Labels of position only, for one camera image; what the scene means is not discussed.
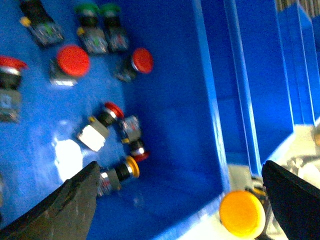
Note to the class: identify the blue bin with buttons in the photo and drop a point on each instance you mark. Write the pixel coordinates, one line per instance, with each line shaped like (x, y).
(183, 180)

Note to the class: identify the red button lying near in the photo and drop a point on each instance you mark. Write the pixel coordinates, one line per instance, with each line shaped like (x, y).
(95, 133)

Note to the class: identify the green button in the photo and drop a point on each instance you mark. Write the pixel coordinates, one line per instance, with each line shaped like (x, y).
(117, 39)
(90, 34)
(44, 30)

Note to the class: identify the green button right far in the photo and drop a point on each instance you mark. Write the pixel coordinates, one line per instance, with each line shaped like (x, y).
(117, 39)

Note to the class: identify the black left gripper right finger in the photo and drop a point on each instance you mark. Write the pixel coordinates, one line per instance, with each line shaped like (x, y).
(295, 202)

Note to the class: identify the empty blue bin right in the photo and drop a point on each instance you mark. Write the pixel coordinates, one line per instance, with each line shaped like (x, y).
(259, 82)

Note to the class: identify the yellow button lying left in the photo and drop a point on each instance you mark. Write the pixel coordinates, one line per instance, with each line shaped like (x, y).
(110, 179)

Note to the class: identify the red mushroom button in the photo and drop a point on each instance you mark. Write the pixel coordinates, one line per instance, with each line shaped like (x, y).
(70, 64)

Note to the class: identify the red button near wall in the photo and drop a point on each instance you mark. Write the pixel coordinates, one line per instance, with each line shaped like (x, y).
(141, 61)

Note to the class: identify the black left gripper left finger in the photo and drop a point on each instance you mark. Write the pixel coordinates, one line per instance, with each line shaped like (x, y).
(65, 214)

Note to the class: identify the red button small left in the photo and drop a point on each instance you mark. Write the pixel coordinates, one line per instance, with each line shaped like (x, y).
(10, 80)

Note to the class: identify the green button far left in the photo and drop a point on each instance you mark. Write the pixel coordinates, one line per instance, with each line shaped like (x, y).
(44, 30)

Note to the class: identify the large yellow mushroom button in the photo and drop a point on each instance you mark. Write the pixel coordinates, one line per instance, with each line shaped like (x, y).
(243, 213)

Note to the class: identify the button by near wall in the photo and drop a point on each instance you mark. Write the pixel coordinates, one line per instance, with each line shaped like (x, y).
(131, 135)

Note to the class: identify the green button centre far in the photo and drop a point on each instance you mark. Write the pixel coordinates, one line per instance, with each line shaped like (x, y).
(90, 34)

